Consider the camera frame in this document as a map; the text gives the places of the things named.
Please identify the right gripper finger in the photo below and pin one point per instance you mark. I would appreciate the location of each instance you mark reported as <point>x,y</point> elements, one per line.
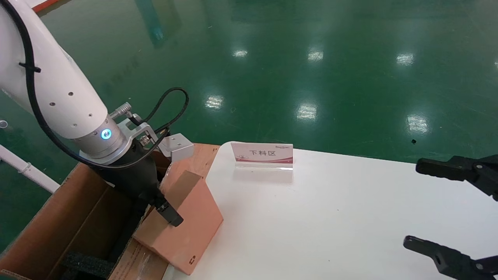
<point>451,169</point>
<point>447,258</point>

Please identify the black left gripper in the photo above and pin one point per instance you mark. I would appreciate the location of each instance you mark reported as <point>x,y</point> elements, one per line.
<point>136,179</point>

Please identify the small cardboard box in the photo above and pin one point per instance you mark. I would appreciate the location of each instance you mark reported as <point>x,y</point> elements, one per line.
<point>194,233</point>

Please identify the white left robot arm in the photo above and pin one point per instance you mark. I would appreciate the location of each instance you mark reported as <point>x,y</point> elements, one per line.
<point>50,77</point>

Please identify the large open cardboard box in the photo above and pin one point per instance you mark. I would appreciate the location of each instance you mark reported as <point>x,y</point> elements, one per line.
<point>58,217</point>

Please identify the black foam block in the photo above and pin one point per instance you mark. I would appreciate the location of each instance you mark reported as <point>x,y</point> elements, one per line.
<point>85,266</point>

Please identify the acrylic sign with red stripe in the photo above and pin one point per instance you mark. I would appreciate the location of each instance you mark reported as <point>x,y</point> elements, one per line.
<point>260,153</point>

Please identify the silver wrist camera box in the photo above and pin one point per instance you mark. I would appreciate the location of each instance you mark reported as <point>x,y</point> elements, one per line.
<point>177,147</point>

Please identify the silver camera mount bracket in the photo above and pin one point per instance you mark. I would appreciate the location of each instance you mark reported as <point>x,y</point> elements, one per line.
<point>138,130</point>

